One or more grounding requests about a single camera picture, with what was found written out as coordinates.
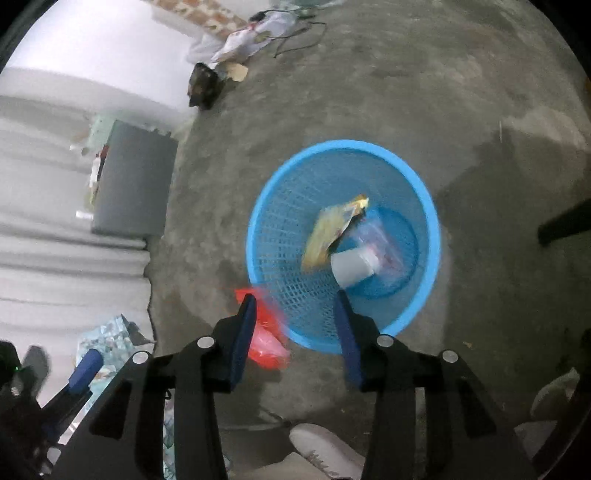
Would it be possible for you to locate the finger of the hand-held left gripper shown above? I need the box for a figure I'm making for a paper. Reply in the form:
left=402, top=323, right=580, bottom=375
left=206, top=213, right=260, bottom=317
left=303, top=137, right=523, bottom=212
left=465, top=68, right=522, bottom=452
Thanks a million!
left=39, top=348, right=105, bottom=444

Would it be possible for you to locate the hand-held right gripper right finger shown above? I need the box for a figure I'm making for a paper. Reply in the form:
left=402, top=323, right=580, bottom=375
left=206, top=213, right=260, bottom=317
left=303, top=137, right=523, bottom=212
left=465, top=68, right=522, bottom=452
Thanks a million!
left=335, top=291, right=539, bottom=480

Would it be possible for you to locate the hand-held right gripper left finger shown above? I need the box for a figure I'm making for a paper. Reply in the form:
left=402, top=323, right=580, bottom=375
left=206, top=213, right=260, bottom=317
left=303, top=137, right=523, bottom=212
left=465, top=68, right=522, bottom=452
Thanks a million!
left=51, top=294, right=257, bottom=480

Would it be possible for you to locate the blue mesh waste basket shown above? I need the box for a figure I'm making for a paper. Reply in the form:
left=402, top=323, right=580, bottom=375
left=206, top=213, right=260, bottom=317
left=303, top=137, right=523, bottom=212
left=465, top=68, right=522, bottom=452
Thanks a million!
left=246, top=140, right=441, bottom=355

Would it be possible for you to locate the red plastic bag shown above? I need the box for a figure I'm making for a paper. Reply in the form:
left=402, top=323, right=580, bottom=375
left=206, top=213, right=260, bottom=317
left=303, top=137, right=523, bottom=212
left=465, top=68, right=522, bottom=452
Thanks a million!
left=235, top=287, right=291, bottom=370

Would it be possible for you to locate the floral blue tablecloth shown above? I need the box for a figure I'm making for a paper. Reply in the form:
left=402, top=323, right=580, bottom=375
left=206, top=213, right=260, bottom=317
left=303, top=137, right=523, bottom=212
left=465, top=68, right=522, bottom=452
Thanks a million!
left=76, top=314, right=232, bottom=480

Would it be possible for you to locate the white plastic cup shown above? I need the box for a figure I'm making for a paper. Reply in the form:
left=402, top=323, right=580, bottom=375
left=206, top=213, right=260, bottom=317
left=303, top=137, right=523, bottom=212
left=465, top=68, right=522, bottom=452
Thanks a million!
left=330, top=249, right=382, bottom=289

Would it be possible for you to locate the clear plastic bag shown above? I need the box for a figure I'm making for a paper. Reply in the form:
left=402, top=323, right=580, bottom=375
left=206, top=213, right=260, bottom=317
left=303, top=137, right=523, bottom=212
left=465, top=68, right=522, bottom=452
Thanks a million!
left=342, top=217, right=414, bottom=296

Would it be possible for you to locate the white shoe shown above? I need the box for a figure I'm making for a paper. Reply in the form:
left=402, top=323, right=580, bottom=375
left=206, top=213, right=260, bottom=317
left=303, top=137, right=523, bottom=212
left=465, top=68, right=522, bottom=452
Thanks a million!
left=288, top=424, right=366, bottom=480
left=529, top=368, right=581, bottom=421

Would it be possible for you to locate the yellow snack wrapper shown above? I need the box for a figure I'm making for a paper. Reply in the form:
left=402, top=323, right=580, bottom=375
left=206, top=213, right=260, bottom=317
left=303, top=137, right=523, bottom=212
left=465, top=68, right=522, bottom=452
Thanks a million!
left=301, top=195, right=370, bottom=274

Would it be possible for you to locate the grey box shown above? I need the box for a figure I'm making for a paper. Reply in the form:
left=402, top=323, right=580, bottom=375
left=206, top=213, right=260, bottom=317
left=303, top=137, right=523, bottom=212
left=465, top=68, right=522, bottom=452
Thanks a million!
left=90, top=119, right=180, bottom=238

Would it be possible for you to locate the pale green object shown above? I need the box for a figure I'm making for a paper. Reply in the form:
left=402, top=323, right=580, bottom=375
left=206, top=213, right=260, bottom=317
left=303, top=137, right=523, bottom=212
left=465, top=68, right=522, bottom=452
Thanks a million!
left=85, top=115, right=116, bottom=155

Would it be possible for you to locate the dark bag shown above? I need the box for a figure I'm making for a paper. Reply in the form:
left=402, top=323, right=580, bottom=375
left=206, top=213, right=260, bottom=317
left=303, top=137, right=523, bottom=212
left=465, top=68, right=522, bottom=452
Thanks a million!
left=187, top=62, right=227, bottom=110

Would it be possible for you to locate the plain white plastic bag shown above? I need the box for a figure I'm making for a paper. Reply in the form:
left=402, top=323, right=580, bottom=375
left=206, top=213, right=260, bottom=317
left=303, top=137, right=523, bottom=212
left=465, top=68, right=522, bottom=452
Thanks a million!
left=187, top=32, right=227, bottom=64

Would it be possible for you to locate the printed white plastic bag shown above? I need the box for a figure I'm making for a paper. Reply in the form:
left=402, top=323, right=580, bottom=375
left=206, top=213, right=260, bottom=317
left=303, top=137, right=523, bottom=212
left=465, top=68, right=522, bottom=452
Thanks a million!
left=211, top=11, right=297, bottom=64

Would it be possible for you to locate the black cable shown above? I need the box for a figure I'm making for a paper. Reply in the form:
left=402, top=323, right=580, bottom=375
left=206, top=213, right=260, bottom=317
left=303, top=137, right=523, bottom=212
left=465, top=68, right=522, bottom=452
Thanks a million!
left=249, top=7, right=328, bottom=59

